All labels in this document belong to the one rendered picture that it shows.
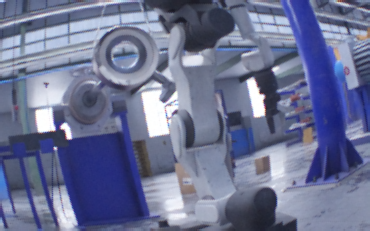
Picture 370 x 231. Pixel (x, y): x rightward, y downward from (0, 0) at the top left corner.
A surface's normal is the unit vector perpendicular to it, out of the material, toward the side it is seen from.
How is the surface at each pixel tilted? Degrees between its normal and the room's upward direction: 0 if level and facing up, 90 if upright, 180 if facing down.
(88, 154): 90
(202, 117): 91
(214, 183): 66
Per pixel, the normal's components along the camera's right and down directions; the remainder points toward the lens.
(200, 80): 0.42, 0.07
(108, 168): 0.39, -0.18
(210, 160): 0.27, -0.55
